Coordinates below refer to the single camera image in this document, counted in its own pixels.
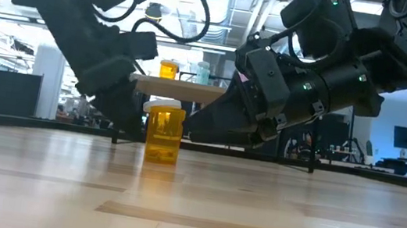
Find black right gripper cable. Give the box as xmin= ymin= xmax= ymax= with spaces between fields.
xmin=268 ymin=0 xmax=361 ymax=76

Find wooden shelf black metal frame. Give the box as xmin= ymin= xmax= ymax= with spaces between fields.
xmin=110 ymin=70 xmax=325 ymax=175

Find orange medicine bottle white cap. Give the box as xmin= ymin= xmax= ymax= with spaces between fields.
xmin=135 ymin=95 xmax=188 ymax=167
xmin=158 ymin=58 xmax=181 ymax=81

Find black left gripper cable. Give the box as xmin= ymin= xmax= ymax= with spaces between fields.
xmin=87 ymin=0 xmax=215 ymax=48

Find black ceiling camera yellow cable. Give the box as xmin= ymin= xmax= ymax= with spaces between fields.
xmin=144 ymin=1 xmax=165 ymax=23

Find long LED light bar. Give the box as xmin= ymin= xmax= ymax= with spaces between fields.
xmin=0 ymin=11 xmax=407 ymax=82

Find green medicine bottle white cap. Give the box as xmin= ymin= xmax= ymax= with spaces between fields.
xmin=194 ymin=60 xmax=212 ymax=86

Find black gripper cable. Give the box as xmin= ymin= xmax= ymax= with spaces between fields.
xmin=87 ymin=0 xmax=215 ymax=48
xmin=268 ymin=0 xmax=361 ymax=76

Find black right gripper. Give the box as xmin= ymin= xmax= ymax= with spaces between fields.
xmin=180 ymin=24 xmax=338 ymax=160

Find white building column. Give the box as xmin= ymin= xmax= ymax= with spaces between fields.
xmin=26 ymin=42 xmax=70 ymax=122

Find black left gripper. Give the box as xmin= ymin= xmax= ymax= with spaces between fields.
xmin=0 ymin=0 xmax=166 ymax=141

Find silver ventilation duct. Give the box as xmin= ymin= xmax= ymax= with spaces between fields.
xmin=187 ymin=0 xmax=239 ymax=48

